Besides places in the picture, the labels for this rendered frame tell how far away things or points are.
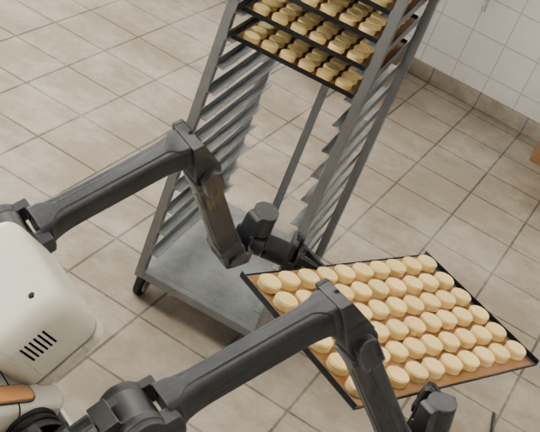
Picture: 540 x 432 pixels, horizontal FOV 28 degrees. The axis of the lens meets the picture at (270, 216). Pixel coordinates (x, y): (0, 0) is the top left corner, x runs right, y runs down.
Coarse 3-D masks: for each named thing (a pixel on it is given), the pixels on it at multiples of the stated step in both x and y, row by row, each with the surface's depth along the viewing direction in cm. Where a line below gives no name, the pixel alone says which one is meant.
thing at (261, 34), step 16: (256, 32) 321; (272, 32) 327; (272, 48) 315; (288, 48) 319; (304, 48) 324; (304, 64) 313; (320, 64) 320; (336, 64) 321; (336, 80) 312; (352, 80) 316
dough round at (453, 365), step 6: (444, 354) 228; (450, 354) 228; (444, 360) 226; (450, 360) 227; (456, 360) 227; (444, 366) 225; (450, 366) 225; (456, 366) 226; (462, 366) 227; (450, 372) 225; (456, 372) 225
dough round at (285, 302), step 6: (276, 294) 222; (282, 294) 222; (288, 294) 223; (276, 300) 221; (282, 300) 221; (288, 300) 221; (294, 300) 222; (276, 306) 221; (282, 306) 220; (288, 306) 220; (294, 306) 221
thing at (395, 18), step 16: (400, 0) 290; (400, 16) 292; (384, 32) 295; (384, 48) 297; (368, 80) 302; (352, 112) 308; (352, 128) 311; (336, 144) 314; (336, 160) 316; (320, 192) 323; (304, 224) 329
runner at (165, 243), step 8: (232, 184) 409; (192, 216) 382; (200, 216) 384; (184, 224) 376; (192, 224) 378; (176, 232) 370; (160, 240) 359; (168, 240) 365; (152, 248) 355; (160, 248) 360
